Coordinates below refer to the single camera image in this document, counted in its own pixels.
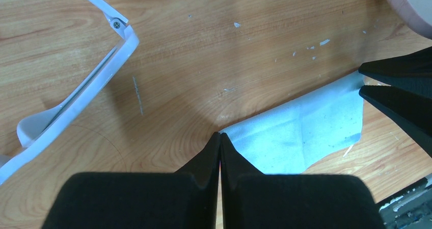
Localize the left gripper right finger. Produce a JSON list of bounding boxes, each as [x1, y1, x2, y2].
[[221, 134, 384, 228]]

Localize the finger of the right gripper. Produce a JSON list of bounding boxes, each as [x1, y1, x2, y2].
[[358, 47, 431, 98], [359, 86, 431, 156]]

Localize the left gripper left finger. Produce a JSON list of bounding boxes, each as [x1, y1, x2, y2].
[[43, 132, 221, 228]]

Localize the light blue cleaning cloth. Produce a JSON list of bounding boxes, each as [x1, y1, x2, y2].
[[223, 72, 364, 174]]

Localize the pink glasses case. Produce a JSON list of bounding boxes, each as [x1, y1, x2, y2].
[[387, 0, 431, 39]]

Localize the white frame sunglasses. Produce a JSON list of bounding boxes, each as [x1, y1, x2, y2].
[[1, 0, 140, 184]]

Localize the white paper scrap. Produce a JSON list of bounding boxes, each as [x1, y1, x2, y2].
[[342, 145, 354, 158]]

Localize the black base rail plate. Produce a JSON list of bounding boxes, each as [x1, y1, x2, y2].
[[377, 174, 431, 229]]

